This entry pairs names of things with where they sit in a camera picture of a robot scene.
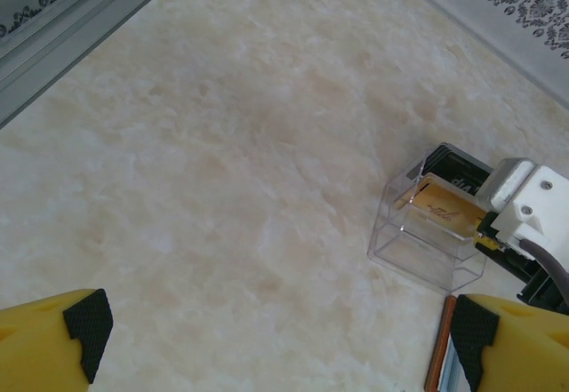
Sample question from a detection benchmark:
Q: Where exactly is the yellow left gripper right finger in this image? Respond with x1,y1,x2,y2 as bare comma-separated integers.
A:
451,293,569,392

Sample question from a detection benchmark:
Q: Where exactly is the brown leather card holder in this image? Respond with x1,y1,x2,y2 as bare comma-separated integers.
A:
423,296,468,392

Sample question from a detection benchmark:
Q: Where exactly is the small brown block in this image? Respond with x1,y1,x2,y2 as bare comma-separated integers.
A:
393,176,489,243

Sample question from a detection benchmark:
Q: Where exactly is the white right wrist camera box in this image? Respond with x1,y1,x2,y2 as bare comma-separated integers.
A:
477,156,569,253

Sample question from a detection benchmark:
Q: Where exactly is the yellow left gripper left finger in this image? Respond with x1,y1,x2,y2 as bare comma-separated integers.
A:
0,288,115,392

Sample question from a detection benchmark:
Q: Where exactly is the aluminium side floor rail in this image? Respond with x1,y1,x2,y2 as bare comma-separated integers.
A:
0,0,193,130

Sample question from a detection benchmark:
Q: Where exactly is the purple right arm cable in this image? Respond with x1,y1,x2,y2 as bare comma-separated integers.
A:
519,236,569,283

